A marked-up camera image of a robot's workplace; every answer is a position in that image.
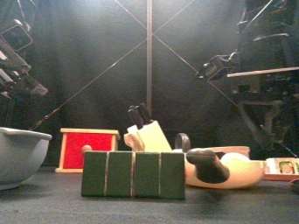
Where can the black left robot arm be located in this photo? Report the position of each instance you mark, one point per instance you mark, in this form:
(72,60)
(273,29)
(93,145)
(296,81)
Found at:
(9,10)

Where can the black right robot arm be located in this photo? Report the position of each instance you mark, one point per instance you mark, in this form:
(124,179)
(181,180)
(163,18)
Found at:
(268,35)

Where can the white dome toy food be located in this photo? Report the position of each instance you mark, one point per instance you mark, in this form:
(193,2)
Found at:
(235,157)

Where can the green red toy food slice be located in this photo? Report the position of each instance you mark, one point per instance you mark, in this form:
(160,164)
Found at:
(287,167)

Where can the black round object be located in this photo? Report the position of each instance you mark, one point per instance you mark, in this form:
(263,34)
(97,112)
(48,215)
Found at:
(295,186)

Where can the red wooden box with knob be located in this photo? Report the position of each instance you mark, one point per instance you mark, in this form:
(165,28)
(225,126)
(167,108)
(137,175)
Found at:
(78,141)

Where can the grey plastic bowl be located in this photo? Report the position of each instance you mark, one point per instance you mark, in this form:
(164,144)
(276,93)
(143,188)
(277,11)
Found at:
(17,154)

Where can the cream wooden knife block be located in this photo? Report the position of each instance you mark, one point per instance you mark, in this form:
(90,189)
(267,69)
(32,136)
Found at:
(153,137)

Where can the green striped wooden block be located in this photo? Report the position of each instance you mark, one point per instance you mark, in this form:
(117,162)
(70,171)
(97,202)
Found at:
(132,175)

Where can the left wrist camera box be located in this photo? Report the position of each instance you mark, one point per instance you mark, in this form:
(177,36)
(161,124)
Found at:
(16,35)

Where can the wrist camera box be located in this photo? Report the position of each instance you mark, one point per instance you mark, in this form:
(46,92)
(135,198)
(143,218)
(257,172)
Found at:
(217,67)
(16,35)

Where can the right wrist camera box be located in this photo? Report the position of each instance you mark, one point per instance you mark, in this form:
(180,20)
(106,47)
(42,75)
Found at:
(217,67)

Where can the grey metal frame pole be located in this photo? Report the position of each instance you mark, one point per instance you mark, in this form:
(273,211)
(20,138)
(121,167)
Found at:
(148,58)

